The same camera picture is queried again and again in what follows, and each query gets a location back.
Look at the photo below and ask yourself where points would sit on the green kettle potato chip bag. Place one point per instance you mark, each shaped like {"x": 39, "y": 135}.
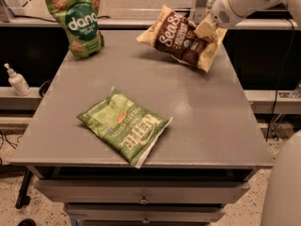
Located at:
{"x": 127, "y": 127}

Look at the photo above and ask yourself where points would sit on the upper grey drawer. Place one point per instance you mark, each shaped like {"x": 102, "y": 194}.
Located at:
{"x": 133, "y": 191}

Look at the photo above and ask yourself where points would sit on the white pump bottle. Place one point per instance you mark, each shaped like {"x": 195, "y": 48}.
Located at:
{"x": 17, "y": 81}

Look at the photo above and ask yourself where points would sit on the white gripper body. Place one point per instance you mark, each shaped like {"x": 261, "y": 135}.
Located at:
{"x": 226, "y": 13}

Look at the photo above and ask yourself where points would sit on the drawer knob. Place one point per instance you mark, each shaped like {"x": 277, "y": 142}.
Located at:
{"x": 145, "y": 221}
{"x": 144, "y": 200}

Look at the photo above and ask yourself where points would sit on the green rice chip bag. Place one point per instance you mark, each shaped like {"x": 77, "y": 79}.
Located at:
{"x": 79, "y": 20}

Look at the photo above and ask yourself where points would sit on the brown sea salt chip bag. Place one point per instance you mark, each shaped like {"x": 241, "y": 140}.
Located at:
{"x": 173, "y": 34}

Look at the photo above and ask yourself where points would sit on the grey drawer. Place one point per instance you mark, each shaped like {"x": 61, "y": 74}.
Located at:
{"x": 135, "y": 212}
{"x": 133, "y": 191}

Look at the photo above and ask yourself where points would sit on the lower drawer knob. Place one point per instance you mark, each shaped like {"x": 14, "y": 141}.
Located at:
{"x": 145, "y": 221}

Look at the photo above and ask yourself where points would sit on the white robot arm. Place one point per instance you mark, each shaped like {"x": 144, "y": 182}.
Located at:
{"x": 282, "y": 204}

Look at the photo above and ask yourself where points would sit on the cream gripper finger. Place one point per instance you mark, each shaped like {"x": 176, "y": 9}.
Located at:
{"x": 206, "y": 29}

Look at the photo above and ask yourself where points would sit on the lower grey drawer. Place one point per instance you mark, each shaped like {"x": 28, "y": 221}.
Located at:
{"x": 135, "y": 212}

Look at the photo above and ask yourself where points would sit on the upper drawer knob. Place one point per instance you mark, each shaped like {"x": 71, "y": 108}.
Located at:
{"x": 144, "y": 200}

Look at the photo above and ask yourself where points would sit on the black table leg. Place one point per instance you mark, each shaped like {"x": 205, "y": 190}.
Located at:
{"x": 23, "y": 199}

